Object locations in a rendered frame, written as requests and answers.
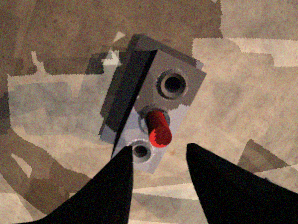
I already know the grey plate with round hole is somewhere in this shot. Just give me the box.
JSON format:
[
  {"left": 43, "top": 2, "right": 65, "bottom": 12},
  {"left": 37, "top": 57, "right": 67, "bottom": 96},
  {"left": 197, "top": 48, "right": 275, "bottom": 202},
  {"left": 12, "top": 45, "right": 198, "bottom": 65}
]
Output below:
[{"left": 109, "top": 49, "right": 208, "bottom": 173}]

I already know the red peg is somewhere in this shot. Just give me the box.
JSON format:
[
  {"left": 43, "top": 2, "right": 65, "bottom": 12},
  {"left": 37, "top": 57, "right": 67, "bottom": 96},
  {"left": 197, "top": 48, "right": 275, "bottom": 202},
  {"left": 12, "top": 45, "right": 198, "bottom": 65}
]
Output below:
[{"left": 146, "top": 111, "right": 173, "bottom": 148}]

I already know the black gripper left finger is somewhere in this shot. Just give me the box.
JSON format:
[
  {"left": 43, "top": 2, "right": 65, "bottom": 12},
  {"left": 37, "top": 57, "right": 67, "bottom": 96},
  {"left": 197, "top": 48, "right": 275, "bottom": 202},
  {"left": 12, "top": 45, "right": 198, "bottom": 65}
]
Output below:
[{"left": 23, "top": 147, "right": 133, "bottom": 224}]

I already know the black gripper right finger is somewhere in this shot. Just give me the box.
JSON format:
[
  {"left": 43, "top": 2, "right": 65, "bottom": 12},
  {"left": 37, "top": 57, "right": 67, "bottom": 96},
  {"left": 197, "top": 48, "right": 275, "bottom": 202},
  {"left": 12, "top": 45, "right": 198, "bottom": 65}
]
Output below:
[{"left": 185, "top": 144, "right": 298, "bottom": 224}]

